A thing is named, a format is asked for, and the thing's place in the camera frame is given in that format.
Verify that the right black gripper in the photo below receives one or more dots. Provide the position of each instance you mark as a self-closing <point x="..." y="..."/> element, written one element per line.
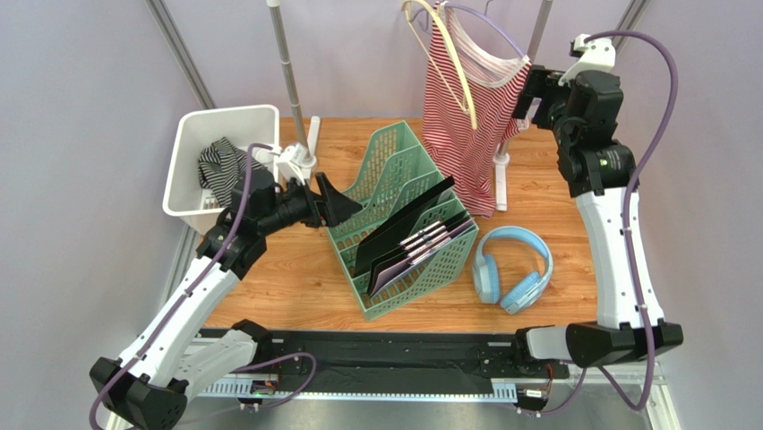
<point x="533" y="95"/>

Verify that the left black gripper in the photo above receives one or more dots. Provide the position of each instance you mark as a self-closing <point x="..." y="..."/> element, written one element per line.
<point x="337" y="207"/>

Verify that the red white striped tank top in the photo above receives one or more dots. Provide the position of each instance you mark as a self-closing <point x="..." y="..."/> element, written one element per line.
<point x="469" y="98"/>

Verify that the black white striped tank top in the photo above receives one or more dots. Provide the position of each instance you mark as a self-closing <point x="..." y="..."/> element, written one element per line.
<point x="220" y="166"/>

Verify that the purple plastic hanger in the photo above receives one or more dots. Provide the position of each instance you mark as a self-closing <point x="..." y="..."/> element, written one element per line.
<point x="486" y="32"/>

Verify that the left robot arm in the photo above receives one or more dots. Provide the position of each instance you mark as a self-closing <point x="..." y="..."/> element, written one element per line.
<point x="152" y="381"/>

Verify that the left white rack foot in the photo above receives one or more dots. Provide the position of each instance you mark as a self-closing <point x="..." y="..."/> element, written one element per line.
<point x="310" y="149"/>

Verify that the black folder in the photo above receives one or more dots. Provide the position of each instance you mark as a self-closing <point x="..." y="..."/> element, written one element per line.
<point x="399" y="226"/>

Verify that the green plastic file organizer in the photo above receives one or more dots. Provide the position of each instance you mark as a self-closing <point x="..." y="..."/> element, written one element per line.
<point x="394" y="170"/>

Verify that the pink booklets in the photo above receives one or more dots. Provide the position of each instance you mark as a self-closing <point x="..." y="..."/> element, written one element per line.
<point x="415" y="249"/>

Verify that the white plastic basket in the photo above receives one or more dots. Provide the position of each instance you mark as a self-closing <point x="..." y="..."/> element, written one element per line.
<point x="184" y="198"/>

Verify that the blue headphones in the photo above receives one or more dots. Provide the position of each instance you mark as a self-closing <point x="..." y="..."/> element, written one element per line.
<point x="512" y="267"/>

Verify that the left rack pole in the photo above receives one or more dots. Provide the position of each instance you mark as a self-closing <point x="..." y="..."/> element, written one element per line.
<point x="287" y="69"/>

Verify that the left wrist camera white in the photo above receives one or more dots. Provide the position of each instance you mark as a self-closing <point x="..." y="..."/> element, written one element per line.
<point x="287" y="169"/>

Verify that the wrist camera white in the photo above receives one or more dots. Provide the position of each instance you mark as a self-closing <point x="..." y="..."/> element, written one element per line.
<point x="595" y="55"/>
<point x="287" y="169"/>

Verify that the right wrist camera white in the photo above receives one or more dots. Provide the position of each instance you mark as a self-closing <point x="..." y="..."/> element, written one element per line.
<point x="595" y="55"/>

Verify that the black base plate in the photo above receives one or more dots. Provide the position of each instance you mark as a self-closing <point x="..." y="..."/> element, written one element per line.
<point x="367" y="365"/>

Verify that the aluminium frame rail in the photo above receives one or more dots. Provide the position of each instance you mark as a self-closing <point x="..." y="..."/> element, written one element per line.
<point x="532" y="400"/>

